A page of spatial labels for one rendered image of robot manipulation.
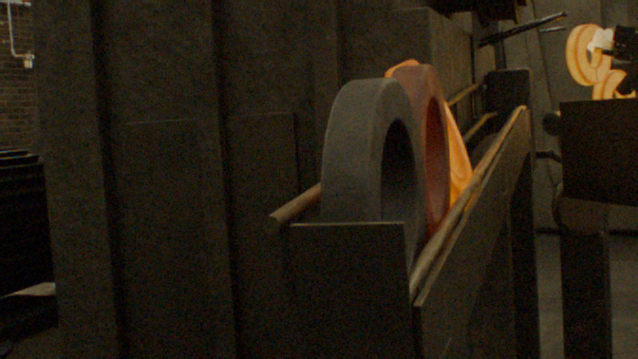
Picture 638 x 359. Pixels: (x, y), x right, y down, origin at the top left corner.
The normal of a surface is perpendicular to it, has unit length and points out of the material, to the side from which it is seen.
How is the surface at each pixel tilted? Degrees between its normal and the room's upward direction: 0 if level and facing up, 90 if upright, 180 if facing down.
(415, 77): 31
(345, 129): 51
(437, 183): 62
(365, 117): 45
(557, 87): 90
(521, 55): 90
